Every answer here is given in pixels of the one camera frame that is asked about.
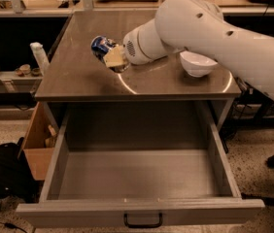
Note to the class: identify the grey metal cabinet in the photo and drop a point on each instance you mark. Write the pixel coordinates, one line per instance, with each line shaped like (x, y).
(76, 75)

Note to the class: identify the blue pepsi can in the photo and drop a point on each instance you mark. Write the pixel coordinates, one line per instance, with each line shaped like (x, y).
(100, 45)

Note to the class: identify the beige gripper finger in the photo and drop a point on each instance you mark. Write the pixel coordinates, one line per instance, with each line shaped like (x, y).
(115, 58)

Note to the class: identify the white ceramic bowl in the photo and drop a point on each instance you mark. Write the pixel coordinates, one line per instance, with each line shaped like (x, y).
(197, 65)

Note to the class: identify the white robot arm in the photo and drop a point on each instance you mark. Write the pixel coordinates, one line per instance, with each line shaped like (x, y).
(198, 27)

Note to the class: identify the grey open top drawer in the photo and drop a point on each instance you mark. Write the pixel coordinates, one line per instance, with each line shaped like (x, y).
(139, 158)

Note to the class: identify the white plastic bottle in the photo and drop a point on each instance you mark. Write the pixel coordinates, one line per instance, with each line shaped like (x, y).
(40, 56)

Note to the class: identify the black drawer handle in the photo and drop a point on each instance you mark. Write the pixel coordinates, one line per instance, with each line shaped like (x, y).
(142, 221)

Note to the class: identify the brown cardboard box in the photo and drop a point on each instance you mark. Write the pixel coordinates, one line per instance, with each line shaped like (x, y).
(39, 140)

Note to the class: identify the black backpack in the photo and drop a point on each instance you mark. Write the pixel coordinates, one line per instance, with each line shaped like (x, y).
(16, 178)

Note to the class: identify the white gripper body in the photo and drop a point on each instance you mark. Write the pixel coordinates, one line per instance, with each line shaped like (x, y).
(133, 49)

